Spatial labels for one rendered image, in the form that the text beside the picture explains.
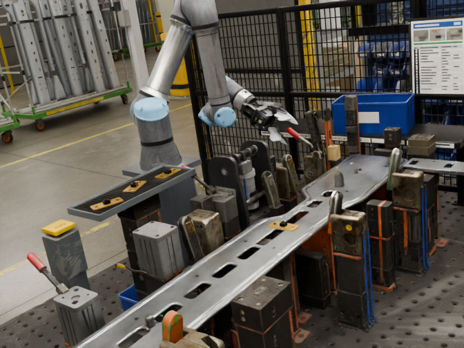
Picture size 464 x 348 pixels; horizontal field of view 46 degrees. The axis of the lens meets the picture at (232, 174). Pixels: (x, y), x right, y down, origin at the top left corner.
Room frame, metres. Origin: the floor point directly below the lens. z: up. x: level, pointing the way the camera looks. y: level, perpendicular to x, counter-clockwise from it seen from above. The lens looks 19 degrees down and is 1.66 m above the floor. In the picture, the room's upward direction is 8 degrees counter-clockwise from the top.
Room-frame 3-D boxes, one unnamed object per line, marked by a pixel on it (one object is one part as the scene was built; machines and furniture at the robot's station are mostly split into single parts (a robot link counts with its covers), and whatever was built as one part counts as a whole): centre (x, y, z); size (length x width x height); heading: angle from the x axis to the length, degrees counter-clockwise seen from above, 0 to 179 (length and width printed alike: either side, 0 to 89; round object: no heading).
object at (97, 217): (1.46, 0.28, 1.16); 0.37 x 0.14 x 0.02; 139
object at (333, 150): (1.92, -0.38, 0.88); 0.04 x 0.04 x 0.36; 49
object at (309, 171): (1.88, -0.30, 0.88); 0.07 x 0.06 x 0.35; 49
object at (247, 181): (1.63, -0.03, 0.94); 0.18 x 0.13 x 0.49; 139
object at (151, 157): (1.87, 0.25, 1.15); 0.15 x 0.15 x 0.10
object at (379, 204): (1.52, -0.43, 0.84); 0.11 x 0.08 x 0.29; 49
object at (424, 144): (1.90, -0.71, 0.88); 0.08 x 0.08 x 0.36; 49
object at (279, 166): (1.77, -0.17, 0.88); 0.11 x 0.09 x 0.37; 49
